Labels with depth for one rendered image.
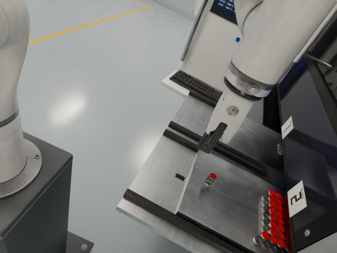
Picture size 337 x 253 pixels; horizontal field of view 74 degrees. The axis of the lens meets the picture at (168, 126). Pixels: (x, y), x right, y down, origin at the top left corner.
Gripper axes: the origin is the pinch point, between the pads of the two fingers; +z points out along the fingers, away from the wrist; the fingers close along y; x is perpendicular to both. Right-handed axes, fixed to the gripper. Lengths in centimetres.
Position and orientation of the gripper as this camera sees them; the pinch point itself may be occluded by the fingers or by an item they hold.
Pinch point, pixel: (206, 143)
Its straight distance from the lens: 50.0
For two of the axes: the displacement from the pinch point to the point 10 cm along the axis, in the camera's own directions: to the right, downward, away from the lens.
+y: 3.4, -5.4, 7.7
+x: -8.8, -4.6, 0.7
